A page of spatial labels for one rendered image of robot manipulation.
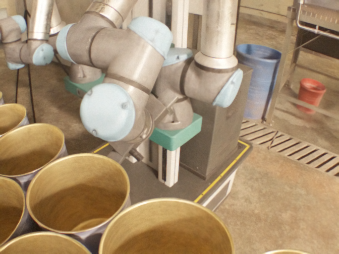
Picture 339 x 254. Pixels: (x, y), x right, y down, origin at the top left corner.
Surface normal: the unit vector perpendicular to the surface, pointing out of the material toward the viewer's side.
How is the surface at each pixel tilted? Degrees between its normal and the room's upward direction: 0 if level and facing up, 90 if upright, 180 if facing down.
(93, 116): 50
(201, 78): 93
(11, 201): 89
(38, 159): 89
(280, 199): 0
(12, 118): 89
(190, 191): 0
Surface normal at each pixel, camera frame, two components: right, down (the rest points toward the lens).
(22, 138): 0.59, 0.45
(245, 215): 0.03, -0.82
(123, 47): -0.42, -0.16
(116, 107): -0.13, -0.10
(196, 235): -0.59, 0.45
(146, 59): 0.44, 0.14
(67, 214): 0.84, 0.30
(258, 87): -0.17, 0.59
